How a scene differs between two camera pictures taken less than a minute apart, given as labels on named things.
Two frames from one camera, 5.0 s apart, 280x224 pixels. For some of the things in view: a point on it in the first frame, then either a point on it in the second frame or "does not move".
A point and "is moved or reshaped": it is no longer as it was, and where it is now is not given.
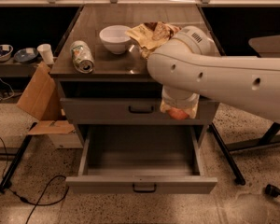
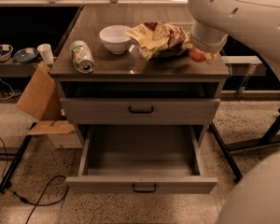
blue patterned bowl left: [1, 52] does not move
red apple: [177, 114] is moved or reshaped
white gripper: [181, 104] → [206, 45]
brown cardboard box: [42, 100] does not move
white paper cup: [46, 51] does not move
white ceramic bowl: [115, 37] does not move
